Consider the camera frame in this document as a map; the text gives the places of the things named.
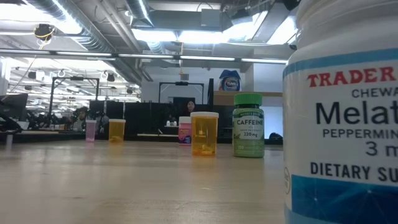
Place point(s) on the small pink pill vial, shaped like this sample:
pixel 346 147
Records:
pixel 90 130

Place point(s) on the blue Tums antacid bottle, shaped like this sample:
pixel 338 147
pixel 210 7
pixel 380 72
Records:
pixel 229 82

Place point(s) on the black camera rig frame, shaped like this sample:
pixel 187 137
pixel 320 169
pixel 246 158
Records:
pixel 181 83
pixel 76 78

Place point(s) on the black computer monitor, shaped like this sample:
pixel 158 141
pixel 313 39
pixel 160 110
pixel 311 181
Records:
pixel 14 105

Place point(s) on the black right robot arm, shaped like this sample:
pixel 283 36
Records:
pixel 290 3

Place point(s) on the long ceiling light bar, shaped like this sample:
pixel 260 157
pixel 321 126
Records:
pixel 205 58

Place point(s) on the pink labelled medicine bottle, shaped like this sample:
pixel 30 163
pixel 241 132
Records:
pixel 184 132

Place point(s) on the wooden shelf black side panels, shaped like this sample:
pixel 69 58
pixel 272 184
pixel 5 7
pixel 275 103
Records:
pixel 224 98

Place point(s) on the white melatonin supplement bottle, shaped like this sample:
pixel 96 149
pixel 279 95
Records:
pixel 342 124

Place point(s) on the person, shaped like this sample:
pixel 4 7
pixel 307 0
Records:
pixel 81 116
pixel 190 107

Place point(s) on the black room divider panels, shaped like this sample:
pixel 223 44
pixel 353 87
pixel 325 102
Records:
pixel 140 118

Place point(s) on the wooden background desk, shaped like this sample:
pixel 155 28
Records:
pixel 155 135

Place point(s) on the small amber pill bottle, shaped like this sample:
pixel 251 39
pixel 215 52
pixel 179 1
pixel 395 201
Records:
pixel 117 130

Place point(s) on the large amber pill bottle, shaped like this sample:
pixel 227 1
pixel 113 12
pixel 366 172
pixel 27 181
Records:
pixel 204 133

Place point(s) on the green caffeine supplement bottle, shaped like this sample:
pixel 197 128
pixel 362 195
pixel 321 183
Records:
pixel 248 133

